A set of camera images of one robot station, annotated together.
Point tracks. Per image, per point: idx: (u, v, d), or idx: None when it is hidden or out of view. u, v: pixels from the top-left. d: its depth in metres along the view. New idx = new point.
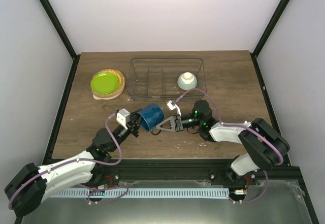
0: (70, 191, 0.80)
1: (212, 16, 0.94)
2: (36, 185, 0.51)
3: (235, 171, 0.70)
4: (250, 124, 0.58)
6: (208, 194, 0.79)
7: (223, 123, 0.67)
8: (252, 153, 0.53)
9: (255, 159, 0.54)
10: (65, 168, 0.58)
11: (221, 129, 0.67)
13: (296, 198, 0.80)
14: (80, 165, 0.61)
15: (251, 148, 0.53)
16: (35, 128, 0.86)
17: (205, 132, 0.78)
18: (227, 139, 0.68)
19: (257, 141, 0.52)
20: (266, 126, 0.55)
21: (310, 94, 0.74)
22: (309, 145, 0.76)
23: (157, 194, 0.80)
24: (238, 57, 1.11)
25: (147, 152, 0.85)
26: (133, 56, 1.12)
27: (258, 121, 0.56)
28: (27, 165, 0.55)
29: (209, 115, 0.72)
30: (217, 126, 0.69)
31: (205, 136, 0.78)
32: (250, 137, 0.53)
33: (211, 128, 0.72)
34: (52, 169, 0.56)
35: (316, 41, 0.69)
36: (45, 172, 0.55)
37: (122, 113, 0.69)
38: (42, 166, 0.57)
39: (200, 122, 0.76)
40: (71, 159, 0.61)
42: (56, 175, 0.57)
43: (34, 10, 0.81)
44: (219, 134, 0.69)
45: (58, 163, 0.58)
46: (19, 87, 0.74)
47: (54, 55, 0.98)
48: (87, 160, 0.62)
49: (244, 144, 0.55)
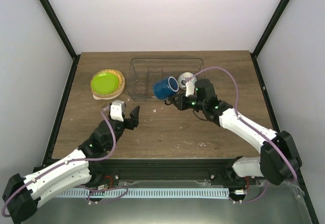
0: (70, 191, 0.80)
1: (212, 16, 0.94)
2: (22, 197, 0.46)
3: (235, 171, 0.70)
4: (273, 134, 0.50)
6: (208, 194, 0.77)
7: (240, 117, 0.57)
8: (267, 167, 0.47)
9: (266, 171, 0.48)
10: (53, 176, 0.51)
11: (238, 123, 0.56)
13: (296, 198, 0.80)
14: (71, 167, 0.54)
15: (270, 163, 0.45)
16: (34, 128, 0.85)
17: (210, 113, 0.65)
18: (239, 134, 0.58)
19: (279, 158, 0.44)
20: (291, 142, 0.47)
21: (310, 94, 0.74)
22: (309, 145, 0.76)
23: (157, 194, 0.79)
24: (238, 57, 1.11)
25: (147, 152, 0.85)
26: (133, 56, 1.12)
27: (284, 135, 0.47)
28: (13, 177, 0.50)
29: (212, 89, 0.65)
30: (232, 116, 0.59)
31: (210, 117, 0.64)
32: (274, 153, 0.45)
33: (223, 115, 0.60)
34: (37, 178, 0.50)
35: (317, 41, 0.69)
36: (30, 182, 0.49)
37: (116, 103, 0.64)
38: (28, 175, 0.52)
39: (207, 99, 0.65)
40: (60, 162, 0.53)
42: (43, 183, 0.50)
43: (34, 9, 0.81)
44: (231, 126, 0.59)
45: (45, 170, 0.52)
46: (18, 88, 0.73)
47: (54, 55, 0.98)
48: (77, 160, 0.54)
49: (262, 156, 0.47)
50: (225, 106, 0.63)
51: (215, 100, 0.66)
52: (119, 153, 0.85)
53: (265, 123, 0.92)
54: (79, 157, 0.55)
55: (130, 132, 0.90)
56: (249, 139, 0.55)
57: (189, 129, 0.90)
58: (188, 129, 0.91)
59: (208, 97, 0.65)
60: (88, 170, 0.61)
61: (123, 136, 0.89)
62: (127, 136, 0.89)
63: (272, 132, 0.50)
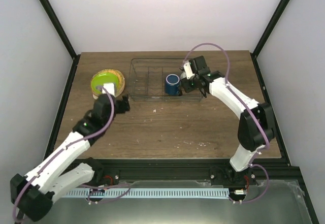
0: (71, 191, 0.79)
1: (213, 15, 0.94)
2: (31, 196, 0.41)
3: (233, 166, 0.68)
4: (255, 105, 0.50)
6: (208, 194, 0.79)
7: (228, 85, 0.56)
8: (245, 133, 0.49)
9: (241, 134, 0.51)
10: (56, 165, 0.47)
11: (226, 91, 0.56)
13: (296, 198, 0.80)
14: (72, 151, 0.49)
15: (246, 128, 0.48)
16: (34, 127, 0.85)
17: (202, 80, 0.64)
18: (225, 102, 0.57)
19: (254, 124, 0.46)
20: (270, 114, 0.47)
21: (310, 94, 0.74)
22: (310, 144, 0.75)
23: (157, 194, 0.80)
24: (238, 57, 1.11)
25: (147, 152, 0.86)
26: (133, 56, 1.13)
27: (264, 106, 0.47)
28: (13, 178, 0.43)
29: (201, 62, 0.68)
30: (221, 84, 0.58)
31: (202, 84, 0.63)
32: (251, 120, 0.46)
33: (213, 83, 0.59)
34: (40, 171, 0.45)
35: (317, 41, 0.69)
36: (34, 178, 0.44)
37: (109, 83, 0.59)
38: (29, 171, 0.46)
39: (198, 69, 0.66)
40: (58, 149, 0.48)
42: (49, 175, 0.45)
43: (34, 9, 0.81)
44: (219, 95, 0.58)
45: (46, 162, 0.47)
46: (18, 89, 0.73)
47: (54, 55, 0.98)
48: (76, 143, 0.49)
49: (241, 122, 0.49)
50: (217, 75, 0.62)
51: (208, 71, 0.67)
52: (119, 153, 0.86)
53: None
54: (76, 138, 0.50)
55: (130, 132, 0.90)
56: (232, 107, 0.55)
57: (189, 129, 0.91)
58: (187, 129, 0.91)
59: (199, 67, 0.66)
60: (89, 167, 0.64)
61: (123, 136, 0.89)
62: (127, 136, 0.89)
63: (254, 103, 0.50)
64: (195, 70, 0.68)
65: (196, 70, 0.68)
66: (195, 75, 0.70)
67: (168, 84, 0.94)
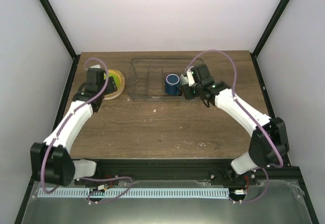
0: (71, 191, 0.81)
1: (212, 15, 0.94)
2: (57, 153, 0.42)
3: (234, 168, 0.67)
4: (267, 121, 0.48)
6: (208, 194, 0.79)
7: (236, 99, 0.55)
8: (258, 151, 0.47)
9: (253, 150, 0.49)
10: (70, 128, 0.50)
11: (234, 105, 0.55)
13: (296, 198, 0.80)
14: (79, 114, 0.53)
15: (259, 146, 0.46)
16: (34, 127, 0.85)
17: (207, 91, 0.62)
18: (233, 116, 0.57)
19: (266, 141, 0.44)
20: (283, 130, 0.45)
21: (310, 93, 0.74)
22: (310, 144, 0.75)
23: (157, 194, 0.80)
24: (238, 57, 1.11)
25: (147, 152, 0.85)
26: (133, 56, 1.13)
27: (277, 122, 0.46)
28: (32, 146, 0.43)
29: (205, 71, 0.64)
30: (228, 97, 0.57)
31: (206, 95, 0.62)
32: (265, 138, 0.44)
33: (219, 95, 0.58)
34: (57, 134, 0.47)
35: (317, 40, 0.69)
36: (54, 140, 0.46)
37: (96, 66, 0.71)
38: (46, 139, 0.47)
39: (202, 80, 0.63)
40: (66, 116, 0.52)
42: (66, 136, 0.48)
43: (34, 9, 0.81)
44: (226, 108, 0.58)
45: (59, 127, 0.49)
46: (18, 89, 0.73)
47: (53, 54, 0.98)
48: (81, 107, 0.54)
49: (255, 140, 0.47)
50: (223, 86, 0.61)
51: (212, 81, 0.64)
52: (119, 153, 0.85)
53: None
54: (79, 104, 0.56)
55: (130, 132, 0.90)
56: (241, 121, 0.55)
57: (189, 129, 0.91)
58: (187, 129, 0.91)
59: (203, 78, 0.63)
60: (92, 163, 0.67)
61: (123, 136, 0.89)
62: (127, 136, 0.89)
63: (266, 118, 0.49)
64: (197, 80, 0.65)
65: (198, 80, 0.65)
66: (196, 84, 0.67)
67: (168, 84, 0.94)
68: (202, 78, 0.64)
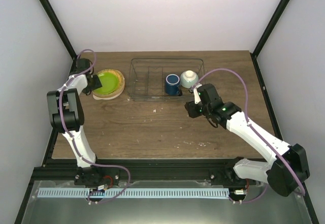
0: (72, 191, 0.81)
1: (213, 14, 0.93)
2: (72, 93, 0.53)
3: (237, 172, 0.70)
4: (287, 148, 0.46)
6: (208, 194, 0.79)
7: (250, 123, 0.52)
8: (278, 180, 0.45)
9: (270, 179, 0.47)
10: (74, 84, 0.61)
11: (249, 130, 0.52)
13: (296, 198, 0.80)
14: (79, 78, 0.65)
15: (281, 178, 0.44)
16: (35, 127, 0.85)
17: (216, 114, 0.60)
18: (247, 140, 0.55)
19: (288, 171, 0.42)
20: (303, 157, 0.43)
21: (310, 93, 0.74)
22: (309, 144, 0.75)
23: (157, 194, 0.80)
24: (238, 57, 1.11)
25: (147, 152, 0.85)
26: (133, 56, 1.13)
27: (297, 149, 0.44)
28: (47, 93, 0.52)
29: (214, 92, 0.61)
30: (242, 122, 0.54)
31: (217, 119, 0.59)
32: (286, 169, 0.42)
33: (232, 120, 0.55)
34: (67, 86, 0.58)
35: (317, 40, 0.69)
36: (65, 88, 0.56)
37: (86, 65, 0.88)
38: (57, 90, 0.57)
39: (210, 102, 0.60)
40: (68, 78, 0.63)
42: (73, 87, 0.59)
43: (34, 9, 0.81)
44: (240, 132, 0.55)
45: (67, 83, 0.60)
46: (18, 88, 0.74)
47: (54, 54, 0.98)
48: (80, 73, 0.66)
49: (274, 171, 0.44)
50: (233, 108, 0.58)
51: (220, 102, 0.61)
52: (119, 153, 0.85)
53: (265, 123, 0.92)
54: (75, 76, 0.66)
55: (130, 132, 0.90)
56: (257, 148, 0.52)
57: (189, 129, 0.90)
58: (187, 128, 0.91)
59: (212, 100, 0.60)
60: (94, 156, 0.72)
61: (123, 136, 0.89)
62: (127, 136, 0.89)
63: (285, 145, 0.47)
64: (205, 101, 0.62)
65: (206, 101, 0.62)
66: (204, 103, 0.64)
67: (168, 84, 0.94)
68: (211, 99, 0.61)
